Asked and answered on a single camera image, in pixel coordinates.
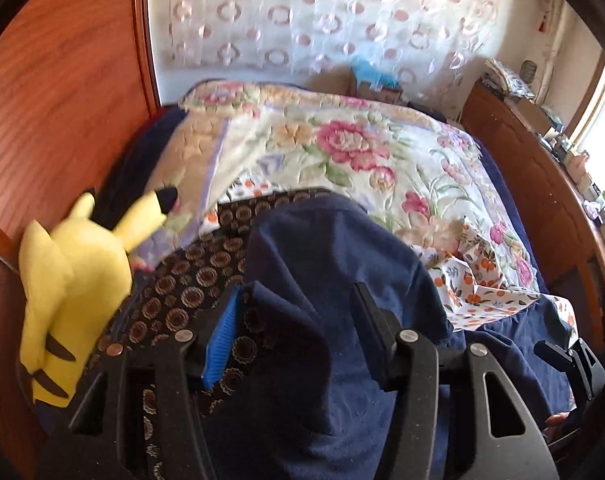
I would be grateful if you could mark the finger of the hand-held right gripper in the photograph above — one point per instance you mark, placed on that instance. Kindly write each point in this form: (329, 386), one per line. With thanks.
(557, 355)

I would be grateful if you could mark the orange fruit print sheet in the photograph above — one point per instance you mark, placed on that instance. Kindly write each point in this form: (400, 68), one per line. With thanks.
(475, 280)

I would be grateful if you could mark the dark sunflower patterned pillow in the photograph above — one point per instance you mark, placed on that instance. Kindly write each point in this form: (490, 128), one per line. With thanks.
(192, 270)

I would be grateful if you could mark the wooden headboard panel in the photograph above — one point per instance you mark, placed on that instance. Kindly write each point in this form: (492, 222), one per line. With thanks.
(57, 110)

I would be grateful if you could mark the navy blue fleece garment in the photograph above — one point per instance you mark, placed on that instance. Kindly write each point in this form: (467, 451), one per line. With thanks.
(322, 280)

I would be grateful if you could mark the bright window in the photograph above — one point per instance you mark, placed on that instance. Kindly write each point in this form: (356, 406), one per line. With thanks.
(594, 105)

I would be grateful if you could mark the navy blue bed sheet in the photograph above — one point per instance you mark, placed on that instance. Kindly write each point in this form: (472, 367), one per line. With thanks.
(142, 145)

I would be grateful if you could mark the cardboard box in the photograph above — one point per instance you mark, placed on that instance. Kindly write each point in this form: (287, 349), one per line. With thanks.
(380, 94)

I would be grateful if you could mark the wooden side cabinet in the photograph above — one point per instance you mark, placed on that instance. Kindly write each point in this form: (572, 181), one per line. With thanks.
(532, 170)

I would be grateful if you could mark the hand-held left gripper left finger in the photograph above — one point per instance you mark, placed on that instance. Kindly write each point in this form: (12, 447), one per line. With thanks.
(221, 340)

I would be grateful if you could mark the clutter of small items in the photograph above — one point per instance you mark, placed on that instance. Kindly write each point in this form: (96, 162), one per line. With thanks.
(557, 130)

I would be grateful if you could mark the blue toy by curtain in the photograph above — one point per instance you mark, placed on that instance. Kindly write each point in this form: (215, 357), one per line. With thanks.
(375, 71)

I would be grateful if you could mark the person's right hand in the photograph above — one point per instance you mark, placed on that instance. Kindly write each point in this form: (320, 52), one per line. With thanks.
(559, 422)

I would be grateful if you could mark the floral quilt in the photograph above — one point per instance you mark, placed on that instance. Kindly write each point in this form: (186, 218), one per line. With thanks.
(342, 135)

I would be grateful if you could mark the yellow plush toy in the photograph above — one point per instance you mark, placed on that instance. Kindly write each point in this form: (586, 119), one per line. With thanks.
(77, 270)

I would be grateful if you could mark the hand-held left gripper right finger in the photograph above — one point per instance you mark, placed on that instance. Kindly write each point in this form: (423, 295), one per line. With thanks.
(377, 332)

